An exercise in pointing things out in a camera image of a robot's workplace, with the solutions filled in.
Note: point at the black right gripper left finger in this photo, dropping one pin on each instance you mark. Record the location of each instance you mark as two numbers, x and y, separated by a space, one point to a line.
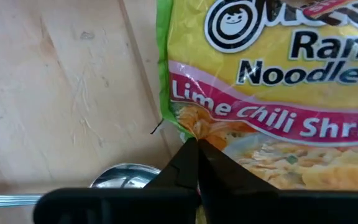
182 174

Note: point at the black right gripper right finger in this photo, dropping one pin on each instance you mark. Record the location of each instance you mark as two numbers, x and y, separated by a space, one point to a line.
219 177

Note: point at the green lime shrimp ramen packet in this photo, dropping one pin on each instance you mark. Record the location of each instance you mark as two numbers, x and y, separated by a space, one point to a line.
259 93

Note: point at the metal spoon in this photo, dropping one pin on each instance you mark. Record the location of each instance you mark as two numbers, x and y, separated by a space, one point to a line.
126 177

